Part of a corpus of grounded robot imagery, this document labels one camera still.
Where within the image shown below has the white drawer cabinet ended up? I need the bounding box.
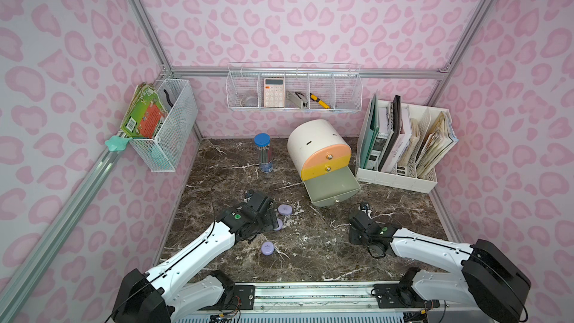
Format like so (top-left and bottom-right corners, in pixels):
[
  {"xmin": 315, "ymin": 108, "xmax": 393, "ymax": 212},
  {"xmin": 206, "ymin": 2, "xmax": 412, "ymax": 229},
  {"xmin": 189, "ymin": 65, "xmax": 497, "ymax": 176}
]
[{"xmin": 287, "ymin": 119, "xmax": 349, "ymax": 178}]

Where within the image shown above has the orange top drawer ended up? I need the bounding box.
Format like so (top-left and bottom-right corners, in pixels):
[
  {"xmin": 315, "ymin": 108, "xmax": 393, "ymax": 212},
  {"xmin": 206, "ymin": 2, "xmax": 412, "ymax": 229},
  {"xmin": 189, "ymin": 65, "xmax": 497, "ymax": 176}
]
[{"xmin": 302, "ymin": 144, "xmax": 351, "ymax": 170}]

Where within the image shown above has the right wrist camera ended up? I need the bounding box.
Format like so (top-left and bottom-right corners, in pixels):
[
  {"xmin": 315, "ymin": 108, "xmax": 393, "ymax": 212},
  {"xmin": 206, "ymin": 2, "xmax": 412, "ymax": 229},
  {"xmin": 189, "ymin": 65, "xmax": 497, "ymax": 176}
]
[{"xmin": 360, "ymin": 202, "xmax": 372, "ymax": 218}]

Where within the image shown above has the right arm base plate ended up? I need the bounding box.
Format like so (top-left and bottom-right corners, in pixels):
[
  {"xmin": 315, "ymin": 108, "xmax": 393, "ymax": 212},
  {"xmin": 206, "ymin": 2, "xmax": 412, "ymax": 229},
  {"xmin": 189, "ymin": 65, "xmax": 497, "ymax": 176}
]
[{"xmin": 370, "ymin": 284, "xmax": 441, "ymax": 310}]

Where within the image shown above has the green red booklet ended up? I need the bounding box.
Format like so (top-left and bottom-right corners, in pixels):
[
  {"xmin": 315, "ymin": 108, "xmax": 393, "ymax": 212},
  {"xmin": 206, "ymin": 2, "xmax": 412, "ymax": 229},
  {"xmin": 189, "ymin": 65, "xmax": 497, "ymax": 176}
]
[{"xmin": 120, "ymin": 83, "xmax": 168, "ymax": 139}]

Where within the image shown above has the white wire wall shelf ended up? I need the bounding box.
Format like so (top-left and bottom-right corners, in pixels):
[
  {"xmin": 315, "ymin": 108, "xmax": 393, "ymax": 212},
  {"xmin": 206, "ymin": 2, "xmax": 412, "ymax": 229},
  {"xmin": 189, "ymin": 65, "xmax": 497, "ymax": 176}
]
[{"xmin": 225, "ymin": 61, "xmax": 363, "ymax": 113}]

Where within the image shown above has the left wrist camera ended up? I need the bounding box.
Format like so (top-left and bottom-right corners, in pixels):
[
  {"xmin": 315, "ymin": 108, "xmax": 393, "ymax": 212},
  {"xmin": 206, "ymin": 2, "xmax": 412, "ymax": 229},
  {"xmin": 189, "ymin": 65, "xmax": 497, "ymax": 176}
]
[{"xmin": 244, "ymin": 189, "xmax": 255, "ymax": 203}]

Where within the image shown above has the yellow drawer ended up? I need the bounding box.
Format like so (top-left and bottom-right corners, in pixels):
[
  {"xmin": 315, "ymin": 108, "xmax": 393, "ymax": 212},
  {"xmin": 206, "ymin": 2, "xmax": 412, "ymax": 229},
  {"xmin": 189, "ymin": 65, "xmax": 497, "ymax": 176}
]
[{"xmin": 300, "ymin": 156, "xmax": 351, "ymax": 181}]

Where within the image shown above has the pink white calculator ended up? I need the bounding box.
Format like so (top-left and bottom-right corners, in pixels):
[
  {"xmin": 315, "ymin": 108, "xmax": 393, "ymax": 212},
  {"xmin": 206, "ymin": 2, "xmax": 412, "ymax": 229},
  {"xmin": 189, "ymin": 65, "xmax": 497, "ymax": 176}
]
[{"xmin": 263, "ymin": 77, "xmax": 286, "ymax": 109}]

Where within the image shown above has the clear tape roll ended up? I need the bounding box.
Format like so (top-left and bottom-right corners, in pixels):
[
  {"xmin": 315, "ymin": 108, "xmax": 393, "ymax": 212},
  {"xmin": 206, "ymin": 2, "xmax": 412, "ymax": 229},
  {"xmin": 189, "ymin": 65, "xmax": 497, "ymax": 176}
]
[{"xmin": 240, "ymin": 94, "xmax": 259, "ymax": 108}]

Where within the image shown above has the white file organizer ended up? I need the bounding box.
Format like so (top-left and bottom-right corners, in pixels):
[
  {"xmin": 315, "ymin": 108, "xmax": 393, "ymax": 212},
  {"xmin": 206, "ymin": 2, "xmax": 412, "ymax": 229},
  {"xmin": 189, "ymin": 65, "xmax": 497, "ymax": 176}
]
[{"xmin": 356, "ymin": 97, "xmax": 458, "ymax": 194}]

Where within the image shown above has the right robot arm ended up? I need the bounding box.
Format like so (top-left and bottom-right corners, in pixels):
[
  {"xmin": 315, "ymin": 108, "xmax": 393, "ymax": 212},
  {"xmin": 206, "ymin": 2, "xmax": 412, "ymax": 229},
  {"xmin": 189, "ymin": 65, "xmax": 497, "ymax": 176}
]
[{"xmin": 349, "ymin": 208, "xmax": 532, "ymax": 322}]

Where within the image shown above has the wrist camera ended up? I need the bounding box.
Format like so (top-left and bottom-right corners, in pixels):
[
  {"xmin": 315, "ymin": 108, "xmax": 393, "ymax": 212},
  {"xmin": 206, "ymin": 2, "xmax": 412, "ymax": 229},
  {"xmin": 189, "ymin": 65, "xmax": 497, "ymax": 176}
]
[
  {"xmin": 244, "ymin": 189, "xmax": 255, "ymax": 203},
  {"xmin": 360, "ymin": 202, "xmax": 372, "ymax": 218}
]

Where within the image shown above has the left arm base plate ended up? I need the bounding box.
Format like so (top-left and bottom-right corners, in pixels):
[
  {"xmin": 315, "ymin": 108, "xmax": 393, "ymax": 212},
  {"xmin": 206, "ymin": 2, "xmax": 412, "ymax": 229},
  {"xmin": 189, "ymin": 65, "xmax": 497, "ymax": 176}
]
[{"xmin": 210, "ymin": 284, "xmax": 256, "ymax": 311}]

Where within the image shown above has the white mesh wall basket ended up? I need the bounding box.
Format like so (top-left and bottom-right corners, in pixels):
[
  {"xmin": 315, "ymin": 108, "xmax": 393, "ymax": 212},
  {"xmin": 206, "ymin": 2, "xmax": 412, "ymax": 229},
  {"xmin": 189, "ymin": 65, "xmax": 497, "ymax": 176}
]
[{"xmin": 130, "ymin": 79, "xmax": 199, "ymax": 173}]

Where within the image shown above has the purple earphone case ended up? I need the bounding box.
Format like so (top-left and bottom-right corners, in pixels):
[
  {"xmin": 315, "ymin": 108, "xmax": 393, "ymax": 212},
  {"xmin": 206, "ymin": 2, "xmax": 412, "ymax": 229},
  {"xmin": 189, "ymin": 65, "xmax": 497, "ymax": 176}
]
[
  {"xmin": 261, "ymin": 242, "xmax": 275, "ymax": 256},
  {"xmin": 274, "ymin": 218, "xmax": 283, "ymax": 231},
  {"xmin": 277, "ymin": 204, "xmax": 293, "ymax": 216}
]

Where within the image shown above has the mint green wall hook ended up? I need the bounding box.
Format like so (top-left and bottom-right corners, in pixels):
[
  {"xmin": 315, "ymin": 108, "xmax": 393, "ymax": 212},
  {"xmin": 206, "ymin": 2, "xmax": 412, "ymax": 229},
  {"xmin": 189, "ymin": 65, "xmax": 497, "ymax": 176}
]
[{"xmin": 105, "ymin": 135, "xmax": 132, "ymax": 152}]

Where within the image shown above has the green bottom drawer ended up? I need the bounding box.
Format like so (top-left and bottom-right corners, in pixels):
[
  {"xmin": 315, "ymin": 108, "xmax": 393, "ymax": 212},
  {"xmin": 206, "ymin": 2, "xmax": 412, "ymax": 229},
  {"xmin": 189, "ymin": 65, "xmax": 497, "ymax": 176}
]
[{"xmin": 303, "ymin": 166, "xmax": 360, "ymax": 207}]

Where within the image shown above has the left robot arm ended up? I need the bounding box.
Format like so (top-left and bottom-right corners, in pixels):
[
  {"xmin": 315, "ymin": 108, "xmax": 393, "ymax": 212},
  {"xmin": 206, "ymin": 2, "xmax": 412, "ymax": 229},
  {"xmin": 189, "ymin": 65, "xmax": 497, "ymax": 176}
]
[{"xmin": 109, "ymin": 190, "xmax": 279, "ymax": 322}]

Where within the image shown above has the grey stapler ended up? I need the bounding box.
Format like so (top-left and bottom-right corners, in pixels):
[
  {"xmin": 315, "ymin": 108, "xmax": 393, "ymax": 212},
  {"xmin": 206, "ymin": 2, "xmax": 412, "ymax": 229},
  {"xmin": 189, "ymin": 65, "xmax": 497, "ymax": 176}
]
[{"xmin": 286, "ymin": 91, "xmax": 309, "ymax": 109}]

